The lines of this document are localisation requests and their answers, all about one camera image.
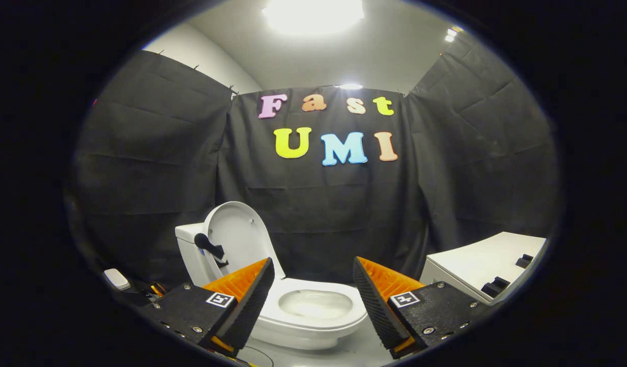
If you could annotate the white grey cabinet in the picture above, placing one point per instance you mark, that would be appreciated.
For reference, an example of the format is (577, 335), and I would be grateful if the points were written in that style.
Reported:
(476, 260)

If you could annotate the white ceramic toilet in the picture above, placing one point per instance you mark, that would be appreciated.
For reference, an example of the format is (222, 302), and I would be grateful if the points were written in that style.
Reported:
(313, 326)

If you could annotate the white toilet lid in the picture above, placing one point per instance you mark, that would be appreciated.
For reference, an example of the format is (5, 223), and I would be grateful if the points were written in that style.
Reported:
(242, 229)

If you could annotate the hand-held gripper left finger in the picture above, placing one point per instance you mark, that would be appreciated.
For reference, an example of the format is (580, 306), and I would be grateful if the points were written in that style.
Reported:
(250, 311)

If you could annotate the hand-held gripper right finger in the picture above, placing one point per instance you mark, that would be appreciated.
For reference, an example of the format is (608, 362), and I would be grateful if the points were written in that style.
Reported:
(374, 306)

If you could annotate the ceiling light behind cloth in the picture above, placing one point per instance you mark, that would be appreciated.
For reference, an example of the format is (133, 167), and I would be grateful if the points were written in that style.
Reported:
(350, 86)

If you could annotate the large ceiling lamp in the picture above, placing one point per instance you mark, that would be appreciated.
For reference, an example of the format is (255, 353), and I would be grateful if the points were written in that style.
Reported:
(313, 15)

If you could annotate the small ceiling spot light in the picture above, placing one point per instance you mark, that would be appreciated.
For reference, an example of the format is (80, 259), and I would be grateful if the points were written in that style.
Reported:
(450, 35)

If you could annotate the black backdrop cloth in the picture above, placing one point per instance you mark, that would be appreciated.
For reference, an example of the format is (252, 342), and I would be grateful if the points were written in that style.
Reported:
(318, 204)

